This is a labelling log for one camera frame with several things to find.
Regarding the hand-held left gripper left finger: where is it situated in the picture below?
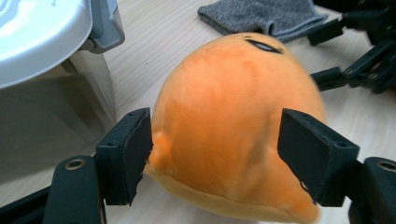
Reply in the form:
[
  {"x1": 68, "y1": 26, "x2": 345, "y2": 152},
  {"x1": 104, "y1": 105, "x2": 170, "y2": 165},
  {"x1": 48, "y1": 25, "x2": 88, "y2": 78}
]
[{"x1": 94, "y1": 106, "x2": 154, "y2": 207}]

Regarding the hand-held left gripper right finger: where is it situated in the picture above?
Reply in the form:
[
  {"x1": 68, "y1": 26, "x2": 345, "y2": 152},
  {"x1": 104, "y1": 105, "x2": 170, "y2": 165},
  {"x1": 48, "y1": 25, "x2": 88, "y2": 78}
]
[{"x1": 276, "y1": 107, "x2": 361, "y2": 208}]

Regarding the grey knitted cloth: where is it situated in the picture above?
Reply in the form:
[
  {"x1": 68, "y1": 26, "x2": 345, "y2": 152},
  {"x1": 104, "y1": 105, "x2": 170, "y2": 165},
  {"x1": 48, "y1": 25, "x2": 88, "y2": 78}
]
[{"x1": 197, "y1": 0, "x2": 330, "y2": 43}]

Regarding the grey storage box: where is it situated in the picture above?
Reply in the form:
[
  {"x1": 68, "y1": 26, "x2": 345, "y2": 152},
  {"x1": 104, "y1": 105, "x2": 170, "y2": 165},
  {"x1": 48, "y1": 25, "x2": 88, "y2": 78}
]
[{"x1": 0, "y1": 0, "x2": 126, "y2": 188}]

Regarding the orange plush toy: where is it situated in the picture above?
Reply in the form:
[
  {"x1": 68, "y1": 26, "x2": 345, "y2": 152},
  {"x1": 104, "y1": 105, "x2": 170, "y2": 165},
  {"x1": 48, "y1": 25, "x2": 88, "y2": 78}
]
[{"x1": 143, "y1": 32, "x2": 328, "y2": 224}]

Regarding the white lidded plastic container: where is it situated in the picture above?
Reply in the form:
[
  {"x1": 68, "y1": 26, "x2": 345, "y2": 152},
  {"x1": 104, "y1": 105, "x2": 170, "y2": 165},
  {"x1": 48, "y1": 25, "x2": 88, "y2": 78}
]
[{"x1": 0, "y1": 0, "x2": 93, "y2": 91}]

